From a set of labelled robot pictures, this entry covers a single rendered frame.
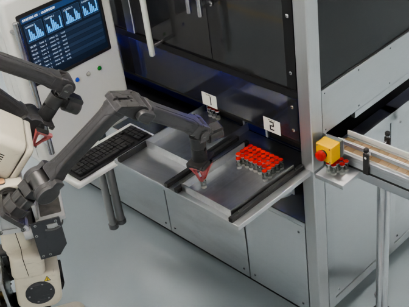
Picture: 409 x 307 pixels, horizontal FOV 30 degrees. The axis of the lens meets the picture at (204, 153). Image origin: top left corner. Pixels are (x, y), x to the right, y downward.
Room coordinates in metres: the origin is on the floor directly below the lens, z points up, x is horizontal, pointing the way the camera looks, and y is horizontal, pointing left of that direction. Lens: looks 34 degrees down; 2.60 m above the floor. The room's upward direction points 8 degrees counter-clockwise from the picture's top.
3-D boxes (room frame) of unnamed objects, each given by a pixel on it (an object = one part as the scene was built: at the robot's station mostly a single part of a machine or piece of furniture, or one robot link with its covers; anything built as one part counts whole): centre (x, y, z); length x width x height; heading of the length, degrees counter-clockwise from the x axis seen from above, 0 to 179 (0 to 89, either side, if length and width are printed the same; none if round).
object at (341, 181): (2.29, -0.49, 0.87); 0.14 x 0.13 x 0.02; 130
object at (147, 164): (2.48, -0.04, 0.87); 0.70 x 0.48 x 0.02; 40
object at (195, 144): (2.31, 0.01, 1.10); 0.07 x 0.06 x 0.07; 119
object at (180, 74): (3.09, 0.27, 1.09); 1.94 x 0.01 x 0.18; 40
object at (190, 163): (2.31, 0.02, 1.04); 0.10 x 0.07 x 0.07; 146
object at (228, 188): (2.32, -0.11, 0.90); 0.34 x 0.26 x 0.04; 129
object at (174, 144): (2.65, 0.02, 0.90); 0.34 x 0.26 x 0.04; 130
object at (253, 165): (2.37, -0.18, 0.90); 0.18 x 0.02 x 0.05; 39
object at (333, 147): (2.28, -0.45, 1.00); 0.08 x 0.07 x 0.07; 130
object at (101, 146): (2.76, 0.41, 0.82); 0.40 x 0.14 x 0.02; 130
